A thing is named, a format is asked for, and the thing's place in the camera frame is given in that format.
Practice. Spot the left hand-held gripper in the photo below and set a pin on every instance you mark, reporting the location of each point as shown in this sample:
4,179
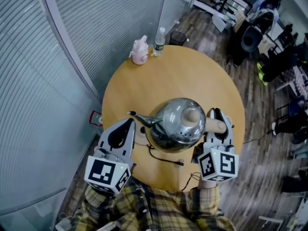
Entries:
101,172

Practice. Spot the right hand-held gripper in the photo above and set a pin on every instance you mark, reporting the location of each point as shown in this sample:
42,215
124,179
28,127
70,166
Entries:
227,165

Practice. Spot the round wooden kettle base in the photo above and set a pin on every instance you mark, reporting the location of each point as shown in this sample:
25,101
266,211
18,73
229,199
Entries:
140,138

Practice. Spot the person's right forearm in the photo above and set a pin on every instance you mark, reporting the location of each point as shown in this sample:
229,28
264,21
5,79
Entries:
207,201

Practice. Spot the red framed object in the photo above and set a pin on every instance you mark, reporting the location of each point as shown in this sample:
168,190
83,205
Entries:
96,119

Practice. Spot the person's plaid shirt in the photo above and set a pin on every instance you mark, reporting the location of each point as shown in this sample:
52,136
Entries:
163,208

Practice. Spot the checkered tablecloth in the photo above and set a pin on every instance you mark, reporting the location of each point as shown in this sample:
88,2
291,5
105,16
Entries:
298,80

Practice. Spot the white metal rack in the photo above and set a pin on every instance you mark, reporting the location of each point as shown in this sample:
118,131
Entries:
269,219

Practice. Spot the white power adapter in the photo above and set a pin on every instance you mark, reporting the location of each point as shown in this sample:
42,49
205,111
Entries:
63,224

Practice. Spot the grey shell chair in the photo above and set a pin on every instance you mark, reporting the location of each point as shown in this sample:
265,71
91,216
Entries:
250,40

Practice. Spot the glass partition with blinds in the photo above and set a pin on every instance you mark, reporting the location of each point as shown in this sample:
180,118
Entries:
36,80

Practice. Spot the black mesh waste bin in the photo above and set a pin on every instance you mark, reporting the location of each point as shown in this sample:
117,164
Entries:
177,38

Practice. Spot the clear plastic water bottle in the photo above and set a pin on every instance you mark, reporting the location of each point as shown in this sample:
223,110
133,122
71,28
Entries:
158,43

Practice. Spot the white box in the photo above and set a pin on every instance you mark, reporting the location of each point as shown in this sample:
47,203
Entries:
221,21

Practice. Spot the brown cardboard box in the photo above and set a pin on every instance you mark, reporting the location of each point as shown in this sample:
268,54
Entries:
238,20

